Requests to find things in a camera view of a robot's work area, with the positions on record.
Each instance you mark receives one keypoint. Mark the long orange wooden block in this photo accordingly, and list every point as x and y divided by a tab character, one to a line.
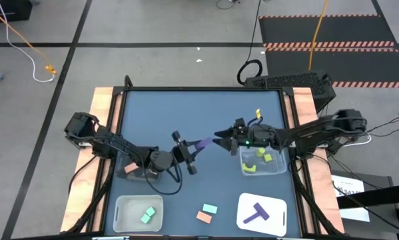
131	168

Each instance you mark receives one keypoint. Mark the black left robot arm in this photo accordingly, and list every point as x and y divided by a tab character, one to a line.
119	145

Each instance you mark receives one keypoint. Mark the clear plastic bin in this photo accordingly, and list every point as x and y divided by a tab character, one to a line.
275	168
129	216

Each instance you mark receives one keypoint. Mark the yellow-green wooden cylinder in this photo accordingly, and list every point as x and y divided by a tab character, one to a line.
260	152

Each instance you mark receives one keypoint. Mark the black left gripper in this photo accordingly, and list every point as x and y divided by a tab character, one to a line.
182	153

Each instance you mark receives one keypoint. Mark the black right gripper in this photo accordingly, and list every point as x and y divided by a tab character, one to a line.
244	136

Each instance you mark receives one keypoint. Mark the black striped-edge floor mat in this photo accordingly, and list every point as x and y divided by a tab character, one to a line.
319	31
352	65

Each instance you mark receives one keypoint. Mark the mint green wooden cube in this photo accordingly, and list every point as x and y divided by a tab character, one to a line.
150	211
145	218

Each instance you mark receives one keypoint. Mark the white paper sheet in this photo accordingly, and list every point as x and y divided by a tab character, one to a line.
355	213

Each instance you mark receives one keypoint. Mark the purple T-shaped block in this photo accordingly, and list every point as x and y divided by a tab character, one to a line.
261	211

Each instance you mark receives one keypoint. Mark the purple rectangular wooden block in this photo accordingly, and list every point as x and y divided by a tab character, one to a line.
206	142

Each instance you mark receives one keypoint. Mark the black side table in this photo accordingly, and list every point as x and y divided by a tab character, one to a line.
382	216

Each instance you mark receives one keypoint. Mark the mint green rectangular block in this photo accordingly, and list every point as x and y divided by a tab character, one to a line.
210	209

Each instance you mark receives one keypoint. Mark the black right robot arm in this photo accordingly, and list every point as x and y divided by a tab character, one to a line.
312	131

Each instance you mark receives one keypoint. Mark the dark grey translucent bin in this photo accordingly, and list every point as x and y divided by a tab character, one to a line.
126	176

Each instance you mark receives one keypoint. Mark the wooden table side board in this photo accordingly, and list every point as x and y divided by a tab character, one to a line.
99	103
304	103

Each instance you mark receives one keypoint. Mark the white plastic tray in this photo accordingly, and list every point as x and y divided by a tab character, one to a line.
275	220

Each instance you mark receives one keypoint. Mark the yellow-green small wooden block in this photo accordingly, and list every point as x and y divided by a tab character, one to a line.
268	158

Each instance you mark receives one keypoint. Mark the black perforated computer case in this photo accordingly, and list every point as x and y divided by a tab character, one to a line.
295	83

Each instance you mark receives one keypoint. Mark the wide orange wooden block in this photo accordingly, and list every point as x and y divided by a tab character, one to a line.
204	217

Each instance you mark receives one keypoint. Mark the black box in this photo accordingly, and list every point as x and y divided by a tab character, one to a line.
6	11

